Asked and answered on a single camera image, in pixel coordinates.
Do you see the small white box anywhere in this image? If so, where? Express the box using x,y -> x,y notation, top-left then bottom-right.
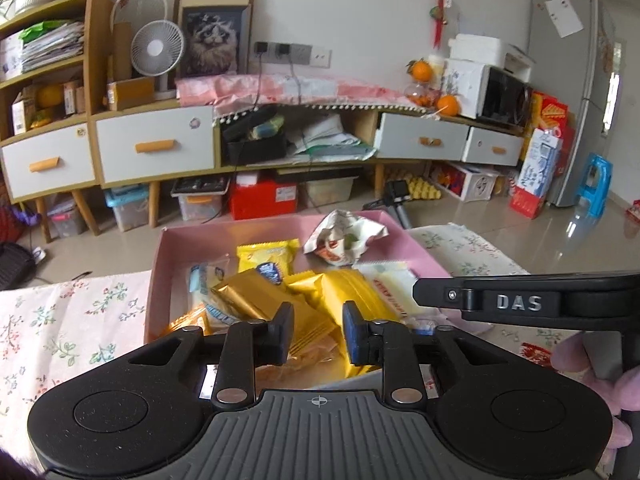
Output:
11,97 -> 36,135

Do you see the black storage box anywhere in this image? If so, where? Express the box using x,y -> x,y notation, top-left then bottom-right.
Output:
220,104 -> 289,166

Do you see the wooden drawer cabinet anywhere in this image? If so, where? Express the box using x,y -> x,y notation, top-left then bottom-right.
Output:
91,96 -> 221,229

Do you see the white paper note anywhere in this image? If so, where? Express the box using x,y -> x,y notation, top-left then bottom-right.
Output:
544,0 -> 585,39

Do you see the black grill pan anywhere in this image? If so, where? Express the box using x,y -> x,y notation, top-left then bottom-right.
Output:
0,242 -> 39,291

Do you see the orange round toy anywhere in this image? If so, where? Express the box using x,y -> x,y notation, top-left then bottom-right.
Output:
37,84 -> 65,109

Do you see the pink box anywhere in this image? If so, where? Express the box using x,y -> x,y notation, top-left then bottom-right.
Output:
144,210 -> 493,347

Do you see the yellow egg tray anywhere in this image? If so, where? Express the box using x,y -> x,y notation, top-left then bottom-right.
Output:
402,172 -> 444,201

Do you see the stack of papers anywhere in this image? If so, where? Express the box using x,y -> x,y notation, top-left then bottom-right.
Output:
0,19 -> 86,79

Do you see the orange snack packet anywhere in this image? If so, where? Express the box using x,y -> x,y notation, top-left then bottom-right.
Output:
158,305 -> 214,339

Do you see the pile of papers and bags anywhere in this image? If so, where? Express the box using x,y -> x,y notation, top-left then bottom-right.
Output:
287,114 -> 377,164

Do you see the silver refrigerator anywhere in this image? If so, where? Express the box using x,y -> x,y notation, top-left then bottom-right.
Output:
527,0 -> 626,209

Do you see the white drawer orange handle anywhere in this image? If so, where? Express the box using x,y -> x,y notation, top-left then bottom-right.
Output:
375,112 -> 471,161
95,105 -> 216,184
0,122 -> 96,200

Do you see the wooden shelf cabinet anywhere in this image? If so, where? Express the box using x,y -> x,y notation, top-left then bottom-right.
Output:
0,0 -> 114,244

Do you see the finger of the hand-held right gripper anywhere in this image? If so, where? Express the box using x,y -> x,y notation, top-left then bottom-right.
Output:
412,276 -> 484,311

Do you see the floral cloth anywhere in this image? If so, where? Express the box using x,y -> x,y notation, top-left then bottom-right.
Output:
0,222 -> 640,467

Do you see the yellow chip bag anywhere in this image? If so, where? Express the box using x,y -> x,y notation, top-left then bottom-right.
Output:
236,240 -> 301,282

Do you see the pink fringed cloth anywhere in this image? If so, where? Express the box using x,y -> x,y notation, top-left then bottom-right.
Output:
175,73 -> 442,122

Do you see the small gold snack packet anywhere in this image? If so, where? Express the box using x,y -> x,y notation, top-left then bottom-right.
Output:
284,270 -> 331,311

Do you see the black lid plastic bin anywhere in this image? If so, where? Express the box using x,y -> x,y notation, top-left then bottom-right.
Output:
170,177 -> 231,221

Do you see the small white drawer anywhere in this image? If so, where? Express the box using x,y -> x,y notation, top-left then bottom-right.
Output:
462,126 -> 525,167

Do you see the clear bin without lid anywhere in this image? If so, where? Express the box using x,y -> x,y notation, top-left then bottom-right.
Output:
300,175 -> 359,207

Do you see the blue plastic stool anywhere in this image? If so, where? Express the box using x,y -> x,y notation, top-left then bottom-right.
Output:
574,153 -> 614,219

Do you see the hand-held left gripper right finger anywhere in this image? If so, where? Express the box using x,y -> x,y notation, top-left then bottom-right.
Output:
341,300 -> 507,407

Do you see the small camera on tripod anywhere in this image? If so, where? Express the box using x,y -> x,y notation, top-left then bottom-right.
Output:
362,179 -> 414,231

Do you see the white red carton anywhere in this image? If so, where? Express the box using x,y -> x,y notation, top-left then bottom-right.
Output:
429,159 -> 501,204

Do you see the white desk fan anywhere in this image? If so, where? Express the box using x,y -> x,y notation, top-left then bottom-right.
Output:
131,19 -> 186,101

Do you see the white foam box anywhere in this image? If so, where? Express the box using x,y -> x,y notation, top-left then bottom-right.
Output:
448,33 -> 536,76

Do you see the wooden low cabinet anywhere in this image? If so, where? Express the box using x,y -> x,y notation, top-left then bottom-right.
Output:
214,101 -> 527,199

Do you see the framed cat picture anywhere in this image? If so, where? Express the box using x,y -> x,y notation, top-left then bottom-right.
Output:
173,0 -> 255,79

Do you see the red printed bag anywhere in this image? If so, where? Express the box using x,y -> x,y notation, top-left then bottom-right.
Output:
0,180 -> 32,246

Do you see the small clear plastic bin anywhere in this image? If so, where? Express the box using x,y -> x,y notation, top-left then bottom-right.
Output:
47,197 -> 89,239

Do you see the yellow gold snack packet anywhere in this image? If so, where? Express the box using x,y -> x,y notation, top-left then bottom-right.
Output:
319,268 -> 416,379

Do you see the beige snack packet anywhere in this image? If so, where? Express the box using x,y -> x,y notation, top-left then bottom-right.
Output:
254,334 -> 351,391

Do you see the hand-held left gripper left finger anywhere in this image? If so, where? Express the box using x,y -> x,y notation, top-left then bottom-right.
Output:
126,301 -> 296,407

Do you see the blue white milk carton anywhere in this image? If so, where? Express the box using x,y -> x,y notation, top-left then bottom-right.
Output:
508,127 -> 564,220

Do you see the white yellow snack packet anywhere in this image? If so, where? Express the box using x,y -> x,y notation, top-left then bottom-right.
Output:
357,259 -> 436,336

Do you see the person's right hand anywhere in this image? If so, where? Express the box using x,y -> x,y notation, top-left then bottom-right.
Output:
551,331 -> 640,462

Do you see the grey wall outlet strip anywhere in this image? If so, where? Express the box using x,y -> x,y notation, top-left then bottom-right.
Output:
253,40 -> 332,69

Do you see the red yellow gift box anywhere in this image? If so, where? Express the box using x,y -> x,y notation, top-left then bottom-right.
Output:
519,90 -> 576,161

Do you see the white microwave oven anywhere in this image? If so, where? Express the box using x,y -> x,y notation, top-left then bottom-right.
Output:
442,57 -> 534,129

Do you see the white fan ring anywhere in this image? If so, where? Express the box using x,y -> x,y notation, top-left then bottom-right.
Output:
110,0 -> 166,37

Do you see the large gold snack packet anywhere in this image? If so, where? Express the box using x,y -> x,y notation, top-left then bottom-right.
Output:
210,268 -> 339,356

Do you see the blue lid plastic bin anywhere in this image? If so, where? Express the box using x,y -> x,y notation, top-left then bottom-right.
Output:
104,185 -> 150,232

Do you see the blue white snack packet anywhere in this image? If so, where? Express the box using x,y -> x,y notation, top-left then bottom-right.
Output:
185,259 -> 241,334

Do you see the small cardboard box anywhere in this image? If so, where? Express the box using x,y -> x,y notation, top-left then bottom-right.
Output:
62,79 -> 86,115

